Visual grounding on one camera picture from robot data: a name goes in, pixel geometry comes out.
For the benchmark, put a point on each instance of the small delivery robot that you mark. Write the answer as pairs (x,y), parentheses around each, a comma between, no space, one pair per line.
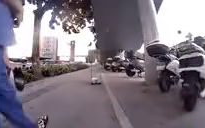
(96,79)

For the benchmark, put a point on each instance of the row of parked scooters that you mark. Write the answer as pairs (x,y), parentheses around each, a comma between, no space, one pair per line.
(123,64)

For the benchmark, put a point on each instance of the tall sign pillar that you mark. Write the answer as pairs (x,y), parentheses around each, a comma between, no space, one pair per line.
(72,50)

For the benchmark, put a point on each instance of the green hedge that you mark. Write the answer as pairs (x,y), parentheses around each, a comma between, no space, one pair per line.
(53,70)

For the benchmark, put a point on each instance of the grey concrete pillar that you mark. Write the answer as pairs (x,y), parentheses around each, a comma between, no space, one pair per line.
(149,43)

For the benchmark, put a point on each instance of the large signboard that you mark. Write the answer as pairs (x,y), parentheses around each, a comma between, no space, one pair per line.
(49,47)

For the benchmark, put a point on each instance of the tree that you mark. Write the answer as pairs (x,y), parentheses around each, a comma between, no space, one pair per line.
(61,16)

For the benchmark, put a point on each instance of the white scooter with top box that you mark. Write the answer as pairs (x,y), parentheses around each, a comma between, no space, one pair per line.
(165,66)

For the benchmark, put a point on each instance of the robot's own part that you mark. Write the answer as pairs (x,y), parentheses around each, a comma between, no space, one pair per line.
(42,120)

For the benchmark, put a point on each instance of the person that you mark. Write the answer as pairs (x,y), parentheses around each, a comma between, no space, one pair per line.
(0,66)

